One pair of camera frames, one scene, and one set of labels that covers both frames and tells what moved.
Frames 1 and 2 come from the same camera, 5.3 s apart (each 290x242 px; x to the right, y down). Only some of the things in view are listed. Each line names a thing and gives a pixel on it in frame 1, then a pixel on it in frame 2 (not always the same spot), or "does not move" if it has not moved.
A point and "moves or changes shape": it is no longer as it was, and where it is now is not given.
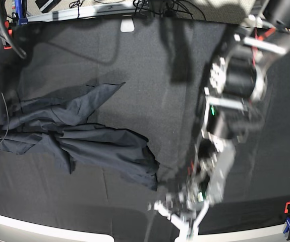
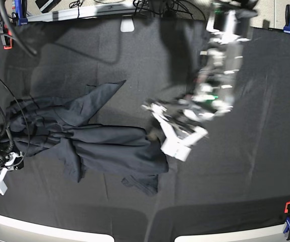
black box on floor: x=44 y=6 does not move
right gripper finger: x=171 y=206 -> x=158 y=111
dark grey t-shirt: x=59 y=124 moves or changes shape
